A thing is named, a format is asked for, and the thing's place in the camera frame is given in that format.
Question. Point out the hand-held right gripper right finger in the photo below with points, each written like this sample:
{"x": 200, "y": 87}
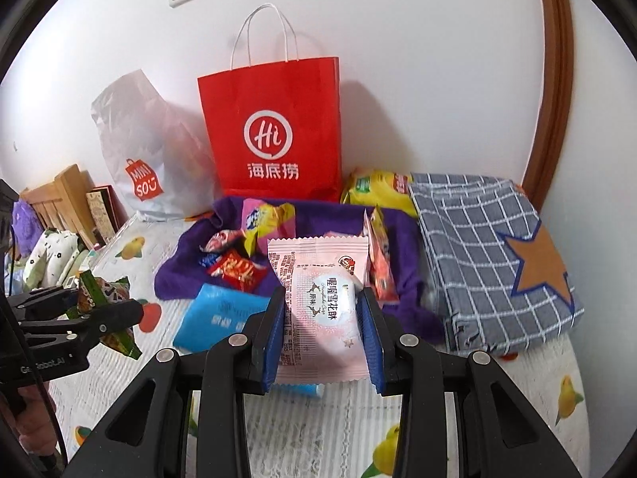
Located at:
{"x": 371, "y": 343}

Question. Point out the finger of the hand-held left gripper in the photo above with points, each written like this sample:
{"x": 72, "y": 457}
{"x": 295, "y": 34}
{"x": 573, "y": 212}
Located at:
{"x": 99, "y": 326}
{"x": 45, "y": 303}

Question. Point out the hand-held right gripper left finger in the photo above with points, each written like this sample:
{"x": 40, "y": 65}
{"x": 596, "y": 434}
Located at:
{"x": 276, "y": 341}

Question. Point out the green snack packet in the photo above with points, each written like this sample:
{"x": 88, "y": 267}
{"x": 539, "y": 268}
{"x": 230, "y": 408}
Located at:
{"x": 94, "y": 291}

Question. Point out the pale pink snack packet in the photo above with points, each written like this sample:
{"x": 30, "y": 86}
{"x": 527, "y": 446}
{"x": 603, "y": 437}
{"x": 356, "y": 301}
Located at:
{"x": 323, "y": 308}

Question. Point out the blue tissue pack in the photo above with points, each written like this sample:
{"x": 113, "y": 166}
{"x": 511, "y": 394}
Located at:
{"x": 219, "y": 318}

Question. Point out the person's left hand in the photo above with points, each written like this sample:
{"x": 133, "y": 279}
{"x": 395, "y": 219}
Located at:
{"x": 32, "y": 423}

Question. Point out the white floral cloth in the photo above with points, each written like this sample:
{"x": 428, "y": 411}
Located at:
{"x": 54, "y": 254}

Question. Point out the long pink snack packet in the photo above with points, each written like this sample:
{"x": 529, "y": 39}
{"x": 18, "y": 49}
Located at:
{"x": 385, "y": 274}

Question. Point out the red snack packet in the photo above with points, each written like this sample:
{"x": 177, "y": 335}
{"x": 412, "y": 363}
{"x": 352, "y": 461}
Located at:
{"x": 236, "y": 271}

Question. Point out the brown patterned box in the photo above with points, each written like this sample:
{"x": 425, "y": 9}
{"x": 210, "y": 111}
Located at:
{"x": 102, "y": 214}

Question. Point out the wooden headboard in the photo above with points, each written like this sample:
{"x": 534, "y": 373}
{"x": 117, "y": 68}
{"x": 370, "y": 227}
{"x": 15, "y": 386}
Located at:
{"x": 54, "y": 194}

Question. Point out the red and white candy packet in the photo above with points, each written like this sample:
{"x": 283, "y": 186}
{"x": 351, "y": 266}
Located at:
{"x": 221, "y": 241}

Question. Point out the yellow and pink snack packet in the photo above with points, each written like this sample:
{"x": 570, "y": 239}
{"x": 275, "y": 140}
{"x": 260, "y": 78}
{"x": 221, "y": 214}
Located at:
{"x": 268, "y": 224}

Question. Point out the purple cloth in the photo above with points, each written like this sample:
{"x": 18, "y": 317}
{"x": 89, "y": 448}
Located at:
{"x": 323, "y": 219}

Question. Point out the grey checked star cloth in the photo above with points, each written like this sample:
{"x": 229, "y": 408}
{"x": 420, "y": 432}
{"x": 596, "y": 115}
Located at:
{"x": 473, "y": 259}

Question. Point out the large yellow snack bag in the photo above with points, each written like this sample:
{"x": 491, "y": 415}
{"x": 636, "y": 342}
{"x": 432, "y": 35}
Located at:
{"x": 373, "y": 186}

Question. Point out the white fruit print tablecloth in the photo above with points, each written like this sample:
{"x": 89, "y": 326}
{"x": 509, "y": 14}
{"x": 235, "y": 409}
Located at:
{"x": 537, "y": 408}

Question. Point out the white plastic shopping bag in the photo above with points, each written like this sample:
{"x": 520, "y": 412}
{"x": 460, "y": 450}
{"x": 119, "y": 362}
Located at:
{"x": 144, "y": 149}

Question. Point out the red paper bag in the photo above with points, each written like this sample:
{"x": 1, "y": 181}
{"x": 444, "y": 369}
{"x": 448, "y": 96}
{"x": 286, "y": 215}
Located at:
{"x": 268, "y": 124}

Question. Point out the brown wooden door frame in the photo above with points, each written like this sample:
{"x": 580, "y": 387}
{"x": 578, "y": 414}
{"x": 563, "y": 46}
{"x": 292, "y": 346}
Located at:
{"x": 550, "y": 84}

